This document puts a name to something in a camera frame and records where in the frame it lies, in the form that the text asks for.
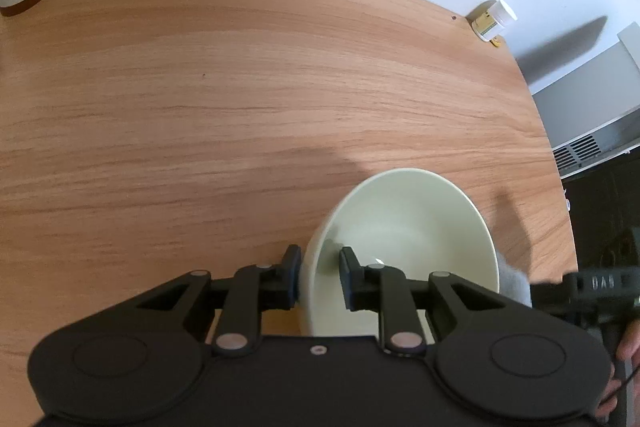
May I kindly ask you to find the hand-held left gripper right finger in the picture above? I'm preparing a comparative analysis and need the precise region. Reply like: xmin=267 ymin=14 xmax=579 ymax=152
xmin=338 ymin=246 xmax=507 ymax=358

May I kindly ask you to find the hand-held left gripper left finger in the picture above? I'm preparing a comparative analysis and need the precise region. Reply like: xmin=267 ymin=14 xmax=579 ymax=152
xmin=134 ymin=244 xmax=303 ymax=358

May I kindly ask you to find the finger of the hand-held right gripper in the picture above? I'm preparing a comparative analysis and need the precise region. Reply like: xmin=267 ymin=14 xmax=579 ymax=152
xmin=530 ymin=282 xmax=567 ymax=309

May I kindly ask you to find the grey cleaning cloth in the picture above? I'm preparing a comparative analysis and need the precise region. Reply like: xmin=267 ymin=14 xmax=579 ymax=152
xmin=496 ymin=251 xmax=532 ymax=309

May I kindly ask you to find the pale green ceramic bowl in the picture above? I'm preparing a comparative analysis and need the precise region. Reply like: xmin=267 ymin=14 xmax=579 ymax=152
xmin=298 ymin=168 xmax=501 ymax=338

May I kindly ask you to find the person's right hand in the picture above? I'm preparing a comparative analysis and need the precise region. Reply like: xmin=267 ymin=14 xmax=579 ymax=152
xmin=595 ymin=321 xmax=640 ymax=417

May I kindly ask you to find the small white pill bottle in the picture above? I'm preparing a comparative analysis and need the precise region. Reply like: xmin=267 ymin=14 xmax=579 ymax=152
xmin=471 ymin=0 xmax=517 ymax=42

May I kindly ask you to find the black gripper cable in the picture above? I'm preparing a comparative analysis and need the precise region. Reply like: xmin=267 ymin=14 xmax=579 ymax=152
xmin=606 ymin=367 xmax=640 ymax=403

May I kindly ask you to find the white wall heater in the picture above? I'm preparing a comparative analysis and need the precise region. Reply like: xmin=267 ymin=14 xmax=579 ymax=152
xmin=530 ymin=22 xmax=640 ymax=180

